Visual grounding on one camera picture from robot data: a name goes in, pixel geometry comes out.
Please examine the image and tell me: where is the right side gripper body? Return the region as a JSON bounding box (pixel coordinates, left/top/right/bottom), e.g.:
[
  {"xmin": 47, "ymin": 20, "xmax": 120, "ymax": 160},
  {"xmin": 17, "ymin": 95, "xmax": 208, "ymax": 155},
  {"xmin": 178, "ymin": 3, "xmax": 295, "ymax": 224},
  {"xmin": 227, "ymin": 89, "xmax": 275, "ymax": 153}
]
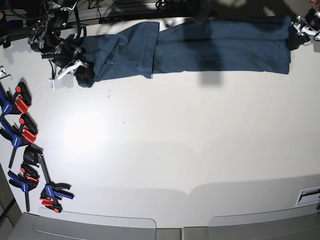
[{"xmin": 41, "ymin": 46, "xmax": 89, "ymax": 80}]

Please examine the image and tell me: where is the left side gripper body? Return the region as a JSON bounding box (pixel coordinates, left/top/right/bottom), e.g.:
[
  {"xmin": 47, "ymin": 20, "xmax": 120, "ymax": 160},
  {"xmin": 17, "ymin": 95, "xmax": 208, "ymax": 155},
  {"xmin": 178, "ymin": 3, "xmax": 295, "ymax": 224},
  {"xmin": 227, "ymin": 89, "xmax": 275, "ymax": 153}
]
[{"xmin": 293, "ymin": 15, "xmax": 320, "ymax": 42}]

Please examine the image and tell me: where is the blue T-shirt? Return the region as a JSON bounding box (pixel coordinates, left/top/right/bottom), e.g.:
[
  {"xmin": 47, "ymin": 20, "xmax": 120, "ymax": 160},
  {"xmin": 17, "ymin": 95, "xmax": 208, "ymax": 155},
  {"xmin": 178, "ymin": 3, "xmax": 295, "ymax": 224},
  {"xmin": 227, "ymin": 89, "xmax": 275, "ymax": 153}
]
[{"xmin": 76, "ymin": 16, "xmax": 292, "ymax": 88}]

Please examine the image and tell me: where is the robot arm on right side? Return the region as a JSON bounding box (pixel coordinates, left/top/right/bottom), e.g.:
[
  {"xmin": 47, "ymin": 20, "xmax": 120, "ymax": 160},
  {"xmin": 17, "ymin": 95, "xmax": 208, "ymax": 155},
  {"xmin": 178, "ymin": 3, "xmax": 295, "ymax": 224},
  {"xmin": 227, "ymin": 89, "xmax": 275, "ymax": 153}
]
[{"xmin": 28, "ymin": 0, "xmax": 95, "ymax": 84}]

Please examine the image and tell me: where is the robot arm on left side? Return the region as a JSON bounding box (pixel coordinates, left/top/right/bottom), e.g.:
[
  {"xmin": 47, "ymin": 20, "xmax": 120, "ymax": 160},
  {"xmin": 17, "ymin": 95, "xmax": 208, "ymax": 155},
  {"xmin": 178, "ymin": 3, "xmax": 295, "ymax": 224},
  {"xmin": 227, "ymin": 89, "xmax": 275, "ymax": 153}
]
[{"xmin": 285, "ymin": 0, "xmax": 320, "ymax": 51}]

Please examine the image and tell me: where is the metal hex key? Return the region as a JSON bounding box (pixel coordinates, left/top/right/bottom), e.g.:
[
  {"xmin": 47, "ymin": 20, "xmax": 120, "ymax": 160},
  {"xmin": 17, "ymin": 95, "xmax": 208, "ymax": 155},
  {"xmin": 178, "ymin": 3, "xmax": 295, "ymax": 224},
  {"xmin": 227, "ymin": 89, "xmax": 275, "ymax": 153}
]
[{"xmin": 0, "ymin": 65, "xmax": 12, "ymax": 80}]

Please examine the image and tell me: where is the blue red clamp top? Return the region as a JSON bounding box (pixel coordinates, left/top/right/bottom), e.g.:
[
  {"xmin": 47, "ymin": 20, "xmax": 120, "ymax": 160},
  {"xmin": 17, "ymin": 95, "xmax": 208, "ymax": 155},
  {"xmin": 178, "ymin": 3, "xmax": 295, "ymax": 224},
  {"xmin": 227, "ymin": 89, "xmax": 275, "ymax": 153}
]
[{"xmin": 0, "ymin": 81, "xmax": 32, "ymax": 121}]

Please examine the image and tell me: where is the blue red clamp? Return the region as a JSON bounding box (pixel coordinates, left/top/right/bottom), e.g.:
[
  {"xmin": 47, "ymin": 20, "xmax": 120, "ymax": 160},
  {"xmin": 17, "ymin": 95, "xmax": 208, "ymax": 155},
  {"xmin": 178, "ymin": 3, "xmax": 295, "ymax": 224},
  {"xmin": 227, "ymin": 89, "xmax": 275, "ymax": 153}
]
[
  {"xmin": 0, "ymin": 113, "xmax": 38, "ymax": 169},
  {"xmin": 38, "ymin": 153, "xmax": 74, "ymax": 213},
  {"xmin": 7, "ymin": 162, "xmax": 40, "ymax": 213},
  {"xmin": 0, "ymin": 81, "xmax": 32, "ymax": 121}
]

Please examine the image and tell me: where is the blue red clamp bottom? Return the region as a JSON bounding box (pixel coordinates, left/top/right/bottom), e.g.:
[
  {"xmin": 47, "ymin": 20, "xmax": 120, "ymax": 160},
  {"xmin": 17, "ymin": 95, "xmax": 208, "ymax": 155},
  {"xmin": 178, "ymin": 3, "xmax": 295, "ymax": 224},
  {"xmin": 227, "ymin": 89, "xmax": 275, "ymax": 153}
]
[{"xmin": 38, "ymin": 153, "xmax": 74, "ymax": 213}]

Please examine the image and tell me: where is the white label sticker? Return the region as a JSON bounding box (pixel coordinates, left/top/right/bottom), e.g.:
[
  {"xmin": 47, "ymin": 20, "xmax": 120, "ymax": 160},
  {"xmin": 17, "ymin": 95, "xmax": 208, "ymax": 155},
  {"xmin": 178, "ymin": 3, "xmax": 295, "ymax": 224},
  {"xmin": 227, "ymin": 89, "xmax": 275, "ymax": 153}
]
[{"xmin": 295, "ymin": 186, "xmax": 320, "ymax": 208}]

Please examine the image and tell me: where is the grey chair left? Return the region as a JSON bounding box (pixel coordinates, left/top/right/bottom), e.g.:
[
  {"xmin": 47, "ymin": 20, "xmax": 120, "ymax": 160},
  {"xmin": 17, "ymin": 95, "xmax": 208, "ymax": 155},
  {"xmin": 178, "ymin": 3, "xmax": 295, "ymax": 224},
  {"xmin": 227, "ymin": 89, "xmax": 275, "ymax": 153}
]
[{"xmin": 7, "ymin": 213, "xmax": 182, "ymax": 240}]

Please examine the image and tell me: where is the grey chair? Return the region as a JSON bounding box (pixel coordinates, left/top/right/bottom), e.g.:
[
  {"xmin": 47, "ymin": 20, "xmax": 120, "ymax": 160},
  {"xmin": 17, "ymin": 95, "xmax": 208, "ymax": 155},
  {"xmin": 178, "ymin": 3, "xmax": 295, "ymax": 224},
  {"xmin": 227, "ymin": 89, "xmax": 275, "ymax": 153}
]
[
  {"xmin": 7, "ymin": 213, "xmax": 182, "ymax": 240},
  {"xmin": 182, "ymin": 205, "xmax": 320, "ymax": 240}
]

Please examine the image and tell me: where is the grey chair right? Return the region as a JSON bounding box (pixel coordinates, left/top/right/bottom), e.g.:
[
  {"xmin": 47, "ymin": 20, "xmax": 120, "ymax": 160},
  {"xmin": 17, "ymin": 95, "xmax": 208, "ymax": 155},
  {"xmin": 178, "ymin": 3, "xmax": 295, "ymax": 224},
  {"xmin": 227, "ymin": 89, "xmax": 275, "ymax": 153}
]
[{"xmin": 182, "ymin": 205, "xmax": 320, "ymax": 240}]

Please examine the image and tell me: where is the right side wrist camera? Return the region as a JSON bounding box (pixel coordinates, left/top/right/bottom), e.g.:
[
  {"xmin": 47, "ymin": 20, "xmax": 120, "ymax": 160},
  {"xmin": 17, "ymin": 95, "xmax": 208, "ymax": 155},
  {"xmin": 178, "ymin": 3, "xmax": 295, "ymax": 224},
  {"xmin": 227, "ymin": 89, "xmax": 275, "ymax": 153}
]
[{"xmin": 48, "ymin": 78, "xmax": 64, "ymax": 91}]

